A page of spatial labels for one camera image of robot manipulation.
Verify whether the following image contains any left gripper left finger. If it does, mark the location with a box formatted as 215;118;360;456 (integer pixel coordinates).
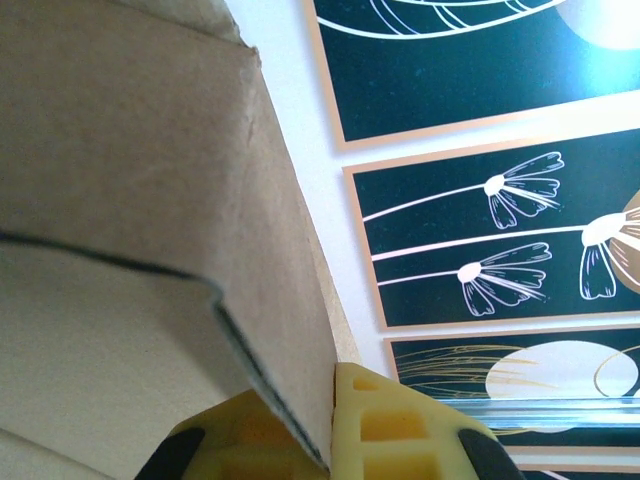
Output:
137;389;331;480

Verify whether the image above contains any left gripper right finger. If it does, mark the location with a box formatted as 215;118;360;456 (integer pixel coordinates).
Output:
330;362;526;480

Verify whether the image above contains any brown cardboard box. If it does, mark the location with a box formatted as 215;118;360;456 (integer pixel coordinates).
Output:
0;0;364;474

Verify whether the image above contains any aluminium frame post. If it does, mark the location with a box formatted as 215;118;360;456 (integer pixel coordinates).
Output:
434;397;640;436

